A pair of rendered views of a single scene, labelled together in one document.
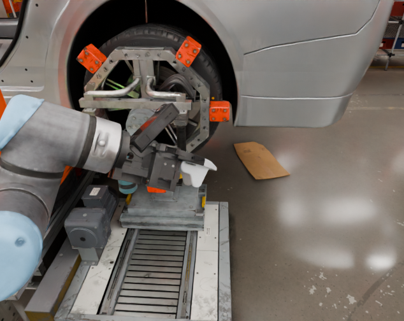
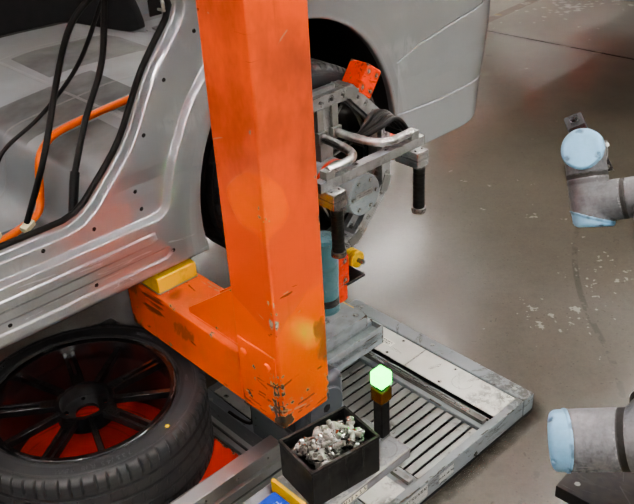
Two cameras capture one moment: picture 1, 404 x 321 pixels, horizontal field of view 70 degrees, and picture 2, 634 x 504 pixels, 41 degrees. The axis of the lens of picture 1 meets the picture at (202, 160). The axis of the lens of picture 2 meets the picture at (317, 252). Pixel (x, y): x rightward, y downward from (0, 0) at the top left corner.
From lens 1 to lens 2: 204 cm
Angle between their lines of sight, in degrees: 38
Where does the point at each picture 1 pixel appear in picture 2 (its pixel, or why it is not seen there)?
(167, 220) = (340, 352)
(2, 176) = (600, 180)
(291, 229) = (451, 287)
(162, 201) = not seen: hidden behind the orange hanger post
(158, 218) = not seen: hidden behind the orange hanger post
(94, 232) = (338, 387)
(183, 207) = (349, 321)
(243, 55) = (397, 63)
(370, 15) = not seen: outside the picture
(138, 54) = (322, 102)
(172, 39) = (332, 70)
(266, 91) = (420, 98)
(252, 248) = (442, 331)
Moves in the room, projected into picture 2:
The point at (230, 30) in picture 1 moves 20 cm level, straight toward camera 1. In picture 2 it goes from (384, 37) to (433, 50)
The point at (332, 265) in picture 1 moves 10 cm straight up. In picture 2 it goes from (528, 292) to (530, 272)
